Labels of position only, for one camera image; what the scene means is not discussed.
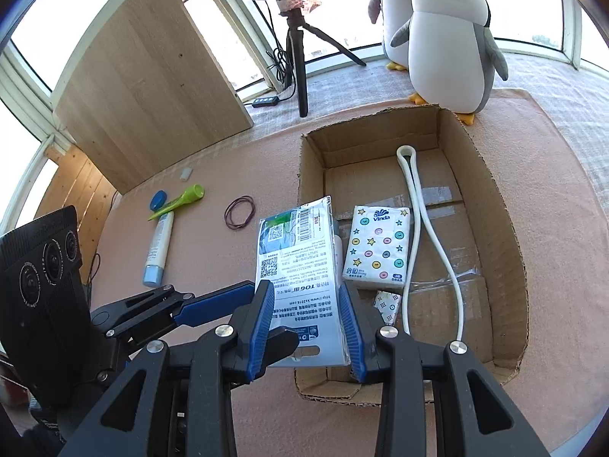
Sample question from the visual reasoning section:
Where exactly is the white blue lotion tube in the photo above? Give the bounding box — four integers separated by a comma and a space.
142, 211, 174, 288

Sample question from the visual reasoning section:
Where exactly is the white barcode packet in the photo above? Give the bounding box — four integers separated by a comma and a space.
256, 196, 350, 368

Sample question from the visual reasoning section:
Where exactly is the green tube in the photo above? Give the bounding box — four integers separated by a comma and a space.
148, 184, 204, 221

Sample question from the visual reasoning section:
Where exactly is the star patterned tissue pack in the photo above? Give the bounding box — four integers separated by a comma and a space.
343, 205, 411, 291

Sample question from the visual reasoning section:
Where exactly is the purple hair band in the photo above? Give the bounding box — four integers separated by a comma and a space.
223, 195, 257, 231

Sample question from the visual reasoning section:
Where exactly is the brown cardboard box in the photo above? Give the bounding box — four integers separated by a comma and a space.
299, 105, 528, 383

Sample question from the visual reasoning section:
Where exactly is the blue round lid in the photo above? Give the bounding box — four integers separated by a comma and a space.
149, 190, 167, 213

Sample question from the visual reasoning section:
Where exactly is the small white eraser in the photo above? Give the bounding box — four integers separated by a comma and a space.
180, 167, 193, 182

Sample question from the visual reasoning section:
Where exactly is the wooden board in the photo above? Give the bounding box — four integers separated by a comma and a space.
52, 0, 253, 194

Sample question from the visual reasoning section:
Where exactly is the white massage stick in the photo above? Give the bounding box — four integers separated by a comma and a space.
396, 145, 464, 342

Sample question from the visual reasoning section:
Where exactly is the black tripod stand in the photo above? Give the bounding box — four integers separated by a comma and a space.
277, 7, 368, 119

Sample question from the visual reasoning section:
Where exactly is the front penguin plush toy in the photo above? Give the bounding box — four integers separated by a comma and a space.
390, 0, 509, 126

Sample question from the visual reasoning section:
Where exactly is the penguin plush toy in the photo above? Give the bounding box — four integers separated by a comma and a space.
367, 0, 453, 72
390, 0, 509, 126

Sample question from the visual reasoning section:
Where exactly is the rear penguin plush toy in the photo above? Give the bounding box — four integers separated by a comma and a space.
367, 0, 453, 72

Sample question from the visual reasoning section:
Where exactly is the black cable remote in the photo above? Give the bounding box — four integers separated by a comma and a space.
252, 95, 280, 109

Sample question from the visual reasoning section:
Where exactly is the black power cable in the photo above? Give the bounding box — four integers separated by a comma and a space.
252, 0, 298, 104

